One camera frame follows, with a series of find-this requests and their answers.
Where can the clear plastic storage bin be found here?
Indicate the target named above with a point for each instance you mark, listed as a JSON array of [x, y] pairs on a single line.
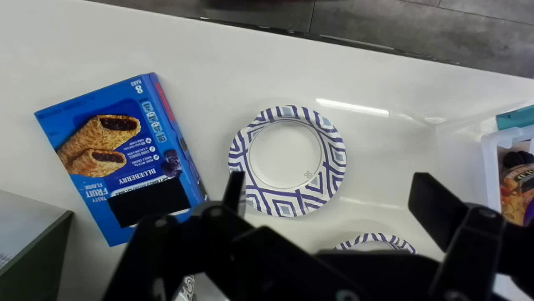
[[489, 161]]

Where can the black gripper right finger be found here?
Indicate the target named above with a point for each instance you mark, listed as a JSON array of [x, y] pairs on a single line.
[[477, 244]]

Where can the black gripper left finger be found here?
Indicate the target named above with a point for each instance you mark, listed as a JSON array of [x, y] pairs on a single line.
[[162, 251]]

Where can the blue snack bar box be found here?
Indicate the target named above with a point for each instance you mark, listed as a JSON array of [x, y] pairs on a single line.
[[125, 154]]

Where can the blue patterned paper plate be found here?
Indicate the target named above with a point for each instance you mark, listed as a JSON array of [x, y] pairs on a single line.
[[294, 161], [376, 241]]

